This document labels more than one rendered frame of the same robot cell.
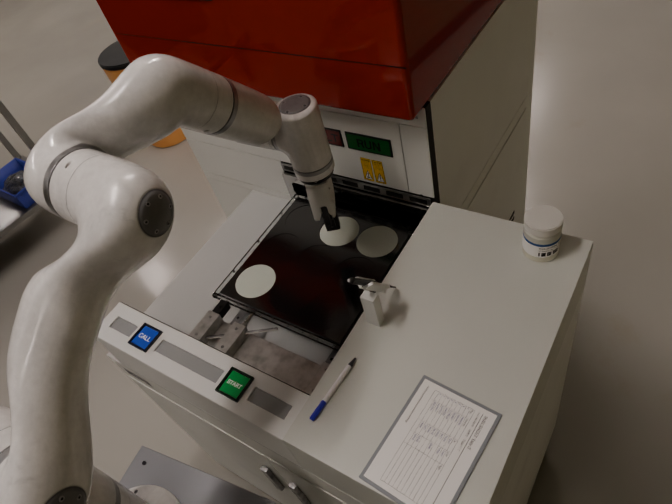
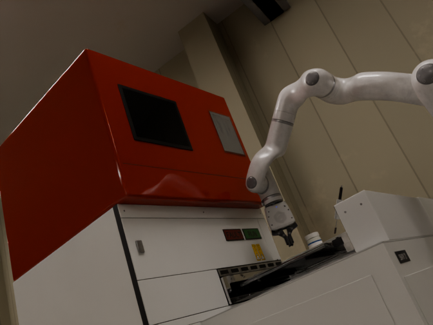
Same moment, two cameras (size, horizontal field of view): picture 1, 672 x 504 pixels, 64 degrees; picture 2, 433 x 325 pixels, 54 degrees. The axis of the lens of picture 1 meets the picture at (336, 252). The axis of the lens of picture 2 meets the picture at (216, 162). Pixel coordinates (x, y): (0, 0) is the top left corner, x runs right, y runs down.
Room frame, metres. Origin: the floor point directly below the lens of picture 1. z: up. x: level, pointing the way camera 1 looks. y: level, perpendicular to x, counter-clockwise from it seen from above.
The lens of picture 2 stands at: (1.37, 1.59, 0.72)
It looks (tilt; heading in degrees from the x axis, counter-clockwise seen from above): 22 degrees up; 258
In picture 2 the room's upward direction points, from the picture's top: 21 degrees counter-clockwise
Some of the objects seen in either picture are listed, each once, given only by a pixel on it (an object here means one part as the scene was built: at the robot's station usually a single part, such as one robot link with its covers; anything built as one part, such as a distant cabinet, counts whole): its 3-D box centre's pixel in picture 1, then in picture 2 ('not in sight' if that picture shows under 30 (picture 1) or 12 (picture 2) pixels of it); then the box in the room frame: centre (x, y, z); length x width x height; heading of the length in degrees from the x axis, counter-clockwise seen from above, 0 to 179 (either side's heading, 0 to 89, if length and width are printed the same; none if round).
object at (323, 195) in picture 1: (320, 187); (278, 215); (0.88, -0.01, 1.11); 0.10 x 0.07 x 0.11; 170
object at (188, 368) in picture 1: (202, 377); (392, 221); (0.66, 0.35, 0.89); 0.55 x 0.09 x 0.14; 45
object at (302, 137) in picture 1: (301, 132); (264, 183); (0.89, -0.01, 1.25); 0.09 x 0.08 x 0.13; 48
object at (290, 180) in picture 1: (354, 202); (259, 283); (1.03, -0.09, 0.89); 0.44 x 0.02 x 0.10; 45
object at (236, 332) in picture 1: (231, 340); not in sight; (0.73, 0.28, 0.89); 0.08 x 0.03 x 0.03; 135
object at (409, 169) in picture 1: (290, 148); (218, 256); (1.17, 0.03, 1.02); 0.81 x 0.03 x 0.40; 45
